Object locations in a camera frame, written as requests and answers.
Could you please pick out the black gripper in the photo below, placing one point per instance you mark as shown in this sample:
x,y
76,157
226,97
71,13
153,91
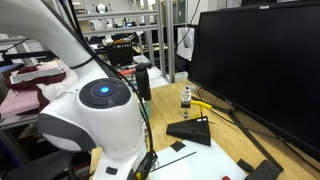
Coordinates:
x,y
148,163

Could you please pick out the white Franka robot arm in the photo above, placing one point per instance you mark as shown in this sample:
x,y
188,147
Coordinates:
x,y
100,126

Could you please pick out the black triangular tool rack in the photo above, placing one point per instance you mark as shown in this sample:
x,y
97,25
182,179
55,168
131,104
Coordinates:
x,y
193,131

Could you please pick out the small black square pad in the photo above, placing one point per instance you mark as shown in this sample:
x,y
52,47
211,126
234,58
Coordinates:
x,y
178,146

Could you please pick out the white sheet mat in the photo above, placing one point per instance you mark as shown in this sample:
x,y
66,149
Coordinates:
x,y
206,163

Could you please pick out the black insulated water bottle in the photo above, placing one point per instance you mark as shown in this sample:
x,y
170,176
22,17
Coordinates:
x,y
143,81

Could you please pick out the stacked red blue boxes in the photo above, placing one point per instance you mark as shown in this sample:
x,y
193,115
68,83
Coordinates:
x,y
128,71

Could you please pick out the small black block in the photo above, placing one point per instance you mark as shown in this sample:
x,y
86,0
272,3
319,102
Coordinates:
x,y
245,165

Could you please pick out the black monitor stand leg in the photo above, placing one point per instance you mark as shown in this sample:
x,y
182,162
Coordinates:
x,y
246,133

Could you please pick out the dark grey office chair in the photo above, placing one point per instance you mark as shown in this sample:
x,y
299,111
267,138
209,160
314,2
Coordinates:
x,y
36,166

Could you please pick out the white cloth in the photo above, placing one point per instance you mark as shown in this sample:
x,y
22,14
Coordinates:
x,y
63,83

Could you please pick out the black foam block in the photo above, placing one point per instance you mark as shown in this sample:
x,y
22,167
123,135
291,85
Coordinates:
x,y
265,171

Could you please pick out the maroon cloth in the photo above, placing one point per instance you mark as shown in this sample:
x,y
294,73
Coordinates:
x,y
40,81

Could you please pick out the grey computer keyboard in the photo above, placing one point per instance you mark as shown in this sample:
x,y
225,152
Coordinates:
x,y
36,75

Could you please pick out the pink cloth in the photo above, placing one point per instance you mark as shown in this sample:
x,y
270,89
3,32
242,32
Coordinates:
x,y
16,100

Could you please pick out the large black computer monitor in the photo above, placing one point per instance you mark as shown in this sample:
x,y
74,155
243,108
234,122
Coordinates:
x,y
260,66

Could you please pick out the black horizontal bar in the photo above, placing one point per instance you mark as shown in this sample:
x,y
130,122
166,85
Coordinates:
x,y
26,56

